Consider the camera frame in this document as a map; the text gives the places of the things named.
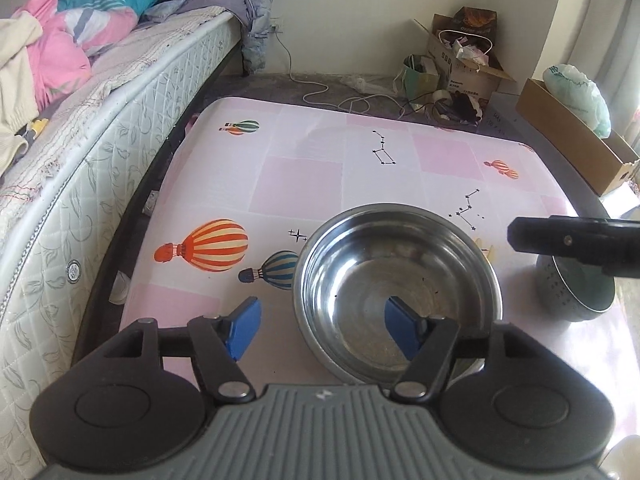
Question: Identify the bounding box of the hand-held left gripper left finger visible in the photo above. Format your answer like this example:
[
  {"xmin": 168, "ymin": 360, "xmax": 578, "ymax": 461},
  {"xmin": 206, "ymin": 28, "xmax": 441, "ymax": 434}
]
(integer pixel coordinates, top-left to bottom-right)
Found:
[{"xmin": 100, "ymin": 296, "xmax": 263, "ymax": 405}]

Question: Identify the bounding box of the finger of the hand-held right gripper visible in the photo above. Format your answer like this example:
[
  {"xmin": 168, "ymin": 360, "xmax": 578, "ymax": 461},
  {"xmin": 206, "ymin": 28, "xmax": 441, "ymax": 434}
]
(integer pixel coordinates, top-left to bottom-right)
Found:
[{"xmin": 507, "ymin": 215, "xmax": 640, "ymax": 277}]

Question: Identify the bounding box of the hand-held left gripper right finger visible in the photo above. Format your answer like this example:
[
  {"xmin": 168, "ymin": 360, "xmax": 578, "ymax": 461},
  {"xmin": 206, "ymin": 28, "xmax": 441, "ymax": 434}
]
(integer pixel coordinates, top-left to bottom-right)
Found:
[{"xmin": 385, "ymin": 296, "xmax": 543, "ymax": 405}]

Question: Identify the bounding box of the teal ceramic bowl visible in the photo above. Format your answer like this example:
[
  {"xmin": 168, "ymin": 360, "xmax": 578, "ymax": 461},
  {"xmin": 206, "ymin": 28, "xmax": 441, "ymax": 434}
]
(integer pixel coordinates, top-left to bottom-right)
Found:
[{"xmin": 536, "ymin": 254, "xmax": 617, "ymax": 323}]

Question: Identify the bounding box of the stainless steel bowl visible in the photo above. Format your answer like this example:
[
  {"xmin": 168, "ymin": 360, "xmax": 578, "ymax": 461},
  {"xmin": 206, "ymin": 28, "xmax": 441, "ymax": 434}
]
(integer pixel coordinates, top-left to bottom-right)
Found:
[{"xmin": 291, "ymin": 204, "xmax": 502, "ymax": 386}]

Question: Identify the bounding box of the long cardboard box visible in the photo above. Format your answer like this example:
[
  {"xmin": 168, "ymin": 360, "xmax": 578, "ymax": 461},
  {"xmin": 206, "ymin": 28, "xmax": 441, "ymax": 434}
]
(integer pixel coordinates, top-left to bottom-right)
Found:
[{"xmin": 515, "ymin": 77, "xmax": 640, "ymax": 197}]

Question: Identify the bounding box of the green white plastic bag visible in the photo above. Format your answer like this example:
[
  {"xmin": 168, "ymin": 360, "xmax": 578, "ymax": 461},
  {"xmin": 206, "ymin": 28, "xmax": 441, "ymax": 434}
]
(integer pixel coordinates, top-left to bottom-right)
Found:
[{"xmin": 542, "ymin": 64, "xmax": 614, "ymax": 139}]

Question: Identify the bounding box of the pink printed tablecloth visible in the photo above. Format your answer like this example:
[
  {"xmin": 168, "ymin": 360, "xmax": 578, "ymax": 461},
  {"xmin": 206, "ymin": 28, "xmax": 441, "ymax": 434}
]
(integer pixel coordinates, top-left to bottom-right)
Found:
[{"xmin": 45, "ymin": 96, "xmax": 640, "ymax": 480}]

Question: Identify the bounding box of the cardboard box with papers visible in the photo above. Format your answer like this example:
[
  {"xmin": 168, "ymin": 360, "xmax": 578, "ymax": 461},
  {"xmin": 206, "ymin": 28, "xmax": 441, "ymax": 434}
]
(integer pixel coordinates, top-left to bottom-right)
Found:
[{"xmin": 412, "ymin": 12, "xmax": 519, "ymax": 104}]

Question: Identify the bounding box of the green paper bag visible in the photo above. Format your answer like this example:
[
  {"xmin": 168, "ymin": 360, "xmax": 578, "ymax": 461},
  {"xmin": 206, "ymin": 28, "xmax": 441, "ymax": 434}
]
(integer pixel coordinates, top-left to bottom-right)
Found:
[{"xmin": 402, "ymin": 54, "xmax": 442, "ymax": 102}]

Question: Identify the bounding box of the white curtain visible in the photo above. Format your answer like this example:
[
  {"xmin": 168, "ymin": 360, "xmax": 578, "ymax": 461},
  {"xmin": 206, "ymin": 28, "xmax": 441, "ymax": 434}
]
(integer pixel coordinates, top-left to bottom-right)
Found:
[{"xmin": 550, "ymin": 0, "xmax": 640, "ymax": 156}]

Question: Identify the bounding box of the dark paper gift bag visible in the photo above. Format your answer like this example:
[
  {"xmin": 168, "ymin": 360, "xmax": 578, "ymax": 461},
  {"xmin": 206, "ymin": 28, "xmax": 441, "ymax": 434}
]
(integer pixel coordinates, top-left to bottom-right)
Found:
[{"xmin": 452, "ymin": 6, "xmax": 501, "ymax": 56}]

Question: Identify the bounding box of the white quilted mattress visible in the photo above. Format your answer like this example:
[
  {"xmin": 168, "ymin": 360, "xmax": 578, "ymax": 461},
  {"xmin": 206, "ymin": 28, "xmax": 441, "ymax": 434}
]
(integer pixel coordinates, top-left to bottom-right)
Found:
[{"xmin": 0, "ymin": 7, "xmax": 237, "ymax": 441}]

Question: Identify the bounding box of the clear plastic wrap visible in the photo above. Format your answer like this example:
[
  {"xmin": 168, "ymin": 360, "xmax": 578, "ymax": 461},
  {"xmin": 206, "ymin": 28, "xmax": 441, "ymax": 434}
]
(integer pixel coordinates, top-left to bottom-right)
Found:
[{"xmin": 344, "ymin": 72, "xmax": 397, "ymax": 95}]

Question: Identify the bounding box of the purple grey blanket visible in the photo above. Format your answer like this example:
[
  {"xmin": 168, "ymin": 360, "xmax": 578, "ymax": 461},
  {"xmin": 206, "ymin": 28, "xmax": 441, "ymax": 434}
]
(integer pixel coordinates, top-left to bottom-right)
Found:
[{"xmin": 142, "ymin": 0, "xmax": 274, "ymax": 75}]

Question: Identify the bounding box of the cream garment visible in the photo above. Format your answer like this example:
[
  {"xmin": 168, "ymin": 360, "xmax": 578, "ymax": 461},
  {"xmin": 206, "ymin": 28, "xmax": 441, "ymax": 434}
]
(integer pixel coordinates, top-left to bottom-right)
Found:
[{"xmin": 0, "ymin": 12, "xmax": 45, "ymax": 177}]

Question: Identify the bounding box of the white cable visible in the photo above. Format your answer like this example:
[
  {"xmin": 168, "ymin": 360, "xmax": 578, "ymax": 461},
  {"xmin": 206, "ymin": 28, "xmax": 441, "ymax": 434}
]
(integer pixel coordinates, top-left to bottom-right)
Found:
[{"xmin": 272, "ymin": 30, "xmax": 417, "ymax": 117}]

